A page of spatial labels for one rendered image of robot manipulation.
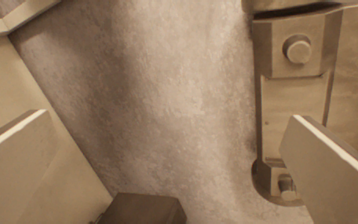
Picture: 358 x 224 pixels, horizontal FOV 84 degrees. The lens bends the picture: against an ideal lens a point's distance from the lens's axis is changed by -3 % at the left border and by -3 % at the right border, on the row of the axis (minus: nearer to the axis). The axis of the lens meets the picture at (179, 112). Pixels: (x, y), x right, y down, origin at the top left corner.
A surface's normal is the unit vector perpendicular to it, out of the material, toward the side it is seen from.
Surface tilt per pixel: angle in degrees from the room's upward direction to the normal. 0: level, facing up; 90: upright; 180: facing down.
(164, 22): 0
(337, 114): 0
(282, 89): 0
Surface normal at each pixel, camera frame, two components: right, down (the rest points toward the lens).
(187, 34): -0.33, 0.51
